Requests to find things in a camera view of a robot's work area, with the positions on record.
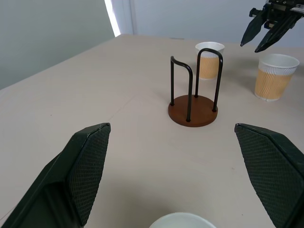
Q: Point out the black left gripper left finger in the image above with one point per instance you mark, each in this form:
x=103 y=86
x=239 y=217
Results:
x=78 y=171

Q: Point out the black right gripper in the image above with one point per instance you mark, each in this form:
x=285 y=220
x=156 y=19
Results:
x=279 y=8

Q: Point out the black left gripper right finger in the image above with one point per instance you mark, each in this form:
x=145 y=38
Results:
x=270 y=171

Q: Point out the orange ripple white paper cup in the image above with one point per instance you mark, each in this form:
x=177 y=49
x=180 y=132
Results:
x=270 y=83
x=207 y=70
x=183 y=221

